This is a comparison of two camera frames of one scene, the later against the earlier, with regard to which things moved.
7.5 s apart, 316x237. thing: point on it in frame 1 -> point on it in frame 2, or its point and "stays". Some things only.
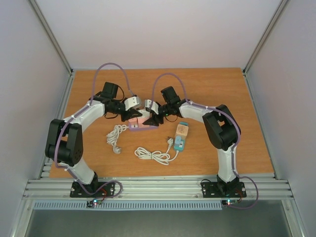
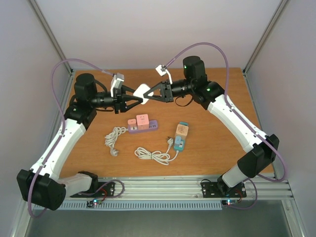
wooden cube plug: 181,131 stays
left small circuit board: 95,201 stays
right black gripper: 156,120 -> 168,96
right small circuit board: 229,202 stays
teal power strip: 176,147 stays
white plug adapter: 144,113 -> 141,89
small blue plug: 177,139 stays
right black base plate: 211,190 stays
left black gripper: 130,115 -> 120,100
